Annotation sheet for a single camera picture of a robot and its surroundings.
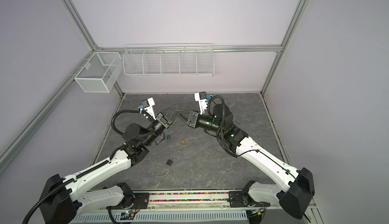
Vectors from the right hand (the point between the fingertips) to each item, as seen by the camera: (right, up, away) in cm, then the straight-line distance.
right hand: (177, 115), depth 61 cm
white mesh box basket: (-57, +27, +38) cm, 73 cm away
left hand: (+2, +3, 0) cm, 3 cm away
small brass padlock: (-1, -18, +33) cm, 37 cm away
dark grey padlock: (-8, -28, +26) cm, 39 cm away
